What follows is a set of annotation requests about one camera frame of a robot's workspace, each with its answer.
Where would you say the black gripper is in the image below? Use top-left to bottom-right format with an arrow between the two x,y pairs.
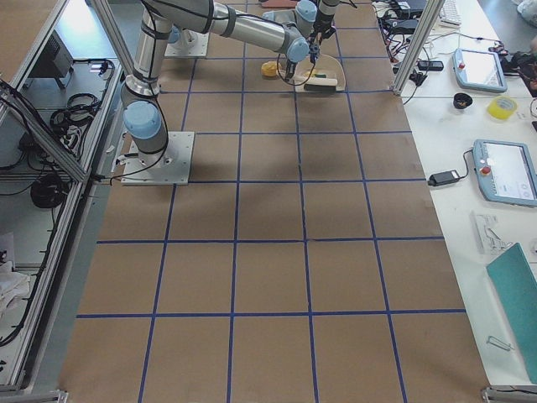
307,34 -> 321,59
313,25 -> 335,42

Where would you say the beige plastic dustpan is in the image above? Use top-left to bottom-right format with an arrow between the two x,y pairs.
289,55 -> 347,93

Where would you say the beige hand brush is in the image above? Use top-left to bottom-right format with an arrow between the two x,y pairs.
291,50 -> 338,93

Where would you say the yellow bread roll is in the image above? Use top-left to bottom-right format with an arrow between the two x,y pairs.
260,60 -> 279,79

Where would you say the far blue teach pendant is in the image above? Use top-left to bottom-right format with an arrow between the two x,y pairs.
452,48 -> 508,93

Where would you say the blue teach pendant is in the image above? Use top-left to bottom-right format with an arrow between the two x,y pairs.
472,139 -> 536,207
452,48 -> 508,93

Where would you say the black power adapter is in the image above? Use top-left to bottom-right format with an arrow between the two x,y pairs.
427,170 -> 462,187

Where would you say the yellow tape roll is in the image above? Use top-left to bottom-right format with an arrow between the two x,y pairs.
487,96 -> 518,121

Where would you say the near blue teach pendant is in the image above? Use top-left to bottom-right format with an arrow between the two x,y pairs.
472,139 -> 536,207

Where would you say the teal folder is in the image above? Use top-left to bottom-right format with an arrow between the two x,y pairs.
487,243 -> 536,384

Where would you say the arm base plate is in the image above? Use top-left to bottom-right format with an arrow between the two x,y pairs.
164,29 -> 209,59
120,131 -> 195,186

